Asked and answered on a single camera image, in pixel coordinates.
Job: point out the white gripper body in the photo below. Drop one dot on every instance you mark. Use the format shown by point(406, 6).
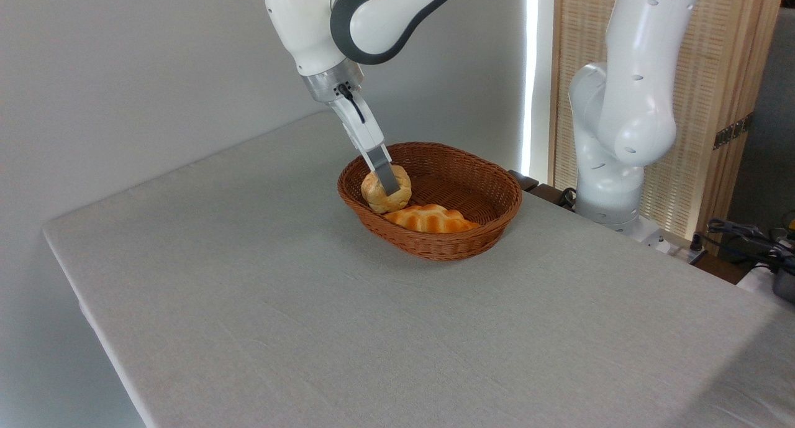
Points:
point(360, 127)

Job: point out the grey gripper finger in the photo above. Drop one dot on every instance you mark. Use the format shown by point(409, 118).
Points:
point(385, 170)

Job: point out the pale round bread roll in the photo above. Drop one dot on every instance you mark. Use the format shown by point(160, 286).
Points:
point(372, 195)

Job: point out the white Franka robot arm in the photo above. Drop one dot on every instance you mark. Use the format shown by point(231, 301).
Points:
point(627, 105)

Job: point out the golden ridged bread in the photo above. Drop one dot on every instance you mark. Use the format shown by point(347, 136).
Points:
point(428, 220)

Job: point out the brown wicker basket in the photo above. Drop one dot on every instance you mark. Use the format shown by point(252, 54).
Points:
point(447, 245)

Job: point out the grey tablecloth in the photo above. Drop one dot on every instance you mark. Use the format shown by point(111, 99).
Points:
point(310, 322)

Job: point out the black metal hinge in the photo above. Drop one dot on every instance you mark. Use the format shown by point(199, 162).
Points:
point(733, 132)

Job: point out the wooden slatted screen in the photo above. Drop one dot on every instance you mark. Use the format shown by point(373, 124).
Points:
point(714, 43)

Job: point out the grey metal box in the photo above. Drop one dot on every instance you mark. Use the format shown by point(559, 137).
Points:
point(785, 285)

